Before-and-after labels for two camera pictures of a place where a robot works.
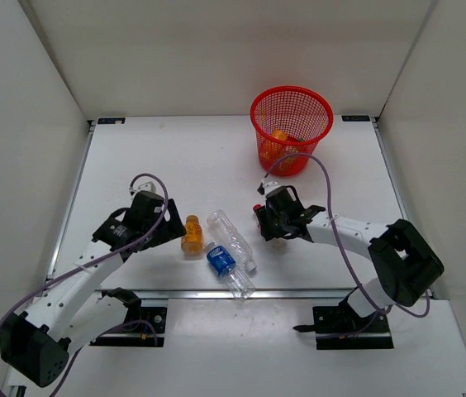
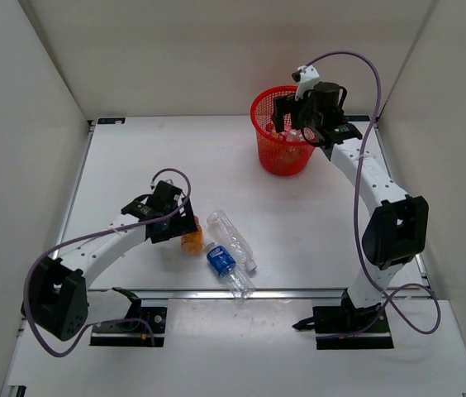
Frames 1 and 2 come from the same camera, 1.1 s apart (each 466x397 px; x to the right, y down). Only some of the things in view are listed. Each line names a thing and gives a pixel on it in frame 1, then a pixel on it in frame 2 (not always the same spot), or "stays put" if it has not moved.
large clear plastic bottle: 225,229 stays put
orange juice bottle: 192,244 stays put
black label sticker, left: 111,120 stays put
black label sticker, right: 356,118 stays put
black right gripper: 265,213 → 287,105
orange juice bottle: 280,135 → 282,154
